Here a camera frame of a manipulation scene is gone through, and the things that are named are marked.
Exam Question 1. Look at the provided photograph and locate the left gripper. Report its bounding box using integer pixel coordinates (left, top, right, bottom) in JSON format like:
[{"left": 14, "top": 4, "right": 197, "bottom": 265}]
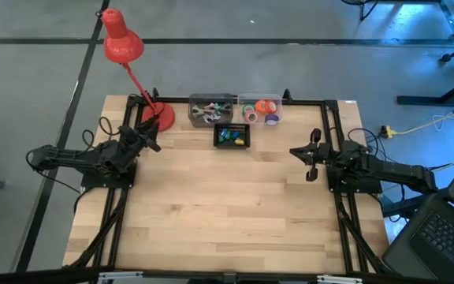
[{"left": 118, "top": 115, "right": 162, "bottom": 157}]

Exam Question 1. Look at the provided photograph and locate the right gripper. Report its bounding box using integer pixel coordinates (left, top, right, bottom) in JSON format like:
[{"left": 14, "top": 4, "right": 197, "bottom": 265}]
[{"left": 288, "top": 129, "right": 337, "bottom": 182}]

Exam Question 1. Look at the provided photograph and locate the grey translucent plastic bin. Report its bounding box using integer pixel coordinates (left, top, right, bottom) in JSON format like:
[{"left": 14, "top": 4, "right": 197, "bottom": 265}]
[{"left": 188, "top": 93, "right": 235, "bottom": 129}]

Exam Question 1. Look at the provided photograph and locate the clear plastic bin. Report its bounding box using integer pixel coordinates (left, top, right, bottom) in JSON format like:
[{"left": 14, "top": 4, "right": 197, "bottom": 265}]
[{"left": 237, "top": 93, "right": 283, "bottom": 127}]

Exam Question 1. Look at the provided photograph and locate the black slotted plastic basket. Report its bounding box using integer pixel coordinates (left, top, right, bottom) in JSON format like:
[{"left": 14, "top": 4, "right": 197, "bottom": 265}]
[{"left": 213, "top": 123, "right": 251, "bottom": 150}]

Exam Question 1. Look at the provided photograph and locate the red desk lamp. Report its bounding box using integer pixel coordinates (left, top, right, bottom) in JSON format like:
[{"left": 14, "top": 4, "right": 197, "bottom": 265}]
[{"left": 95, "top": 7, "right": 176, "bottom": 133}]

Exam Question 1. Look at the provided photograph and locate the black desk leg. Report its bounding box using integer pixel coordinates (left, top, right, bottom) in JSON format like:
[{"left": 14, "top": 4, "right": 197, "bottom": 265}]
[{"left": 396, "top": 70, "right": 454, "bottom": 107}]

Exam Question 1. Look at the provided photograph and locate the black open laptop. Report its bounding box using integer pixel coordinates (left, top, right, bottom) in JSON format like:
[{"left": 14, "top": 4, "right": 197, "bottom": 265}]
[{"left": 381, "top": 192, "right": 454, "bottom": 283}]

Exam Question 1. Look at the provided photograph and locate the black crossbar with silver brackets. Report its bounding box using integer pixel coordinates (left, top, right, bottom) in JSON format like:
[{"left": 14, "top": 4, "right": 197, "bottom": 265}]
[{"left": 0, "top": 267, "right": 454, "bottom": 284}]

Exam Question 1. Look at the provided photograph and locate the black aluminium rig frame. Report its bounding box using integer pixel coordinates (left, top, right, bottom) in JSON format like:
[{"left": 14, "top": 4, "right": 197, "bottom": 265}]
[{"left": 63, "top": 87, "right": 393, "bottom": 284}]

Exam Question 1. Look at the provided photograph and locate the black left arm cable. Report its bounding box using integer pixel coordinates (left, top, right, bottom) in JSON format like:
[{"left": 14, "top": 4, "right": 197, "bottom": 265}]
[{"left": 24, "top": 116, "right": 114, "bottom": 198}]

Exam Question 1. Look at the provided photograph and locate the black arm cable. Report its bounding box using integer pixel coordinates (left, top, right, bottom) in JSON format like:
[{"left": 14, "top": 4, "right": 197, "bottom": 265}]
[
  {"left": 24, "top": 116, "right": 114, "bottom": 198},
  {"left": 347, "top": 127, "right": 384, "bottom": 159}
]

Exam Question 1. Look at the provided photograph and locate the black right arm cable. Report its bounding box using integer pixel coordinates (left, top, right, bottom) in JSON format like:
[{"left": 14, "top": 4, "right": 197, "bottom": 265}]
[{"left": 347, "top": 127, "right": 384, "bottom": 159}]

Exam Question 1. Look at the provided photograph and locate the yellow extension cable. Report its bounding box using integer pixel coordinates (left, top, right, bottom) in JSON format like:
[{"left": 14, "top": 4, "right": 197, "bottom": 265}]
[{"left": 391, "top": 100, "right": 454, "bottom": 137}]

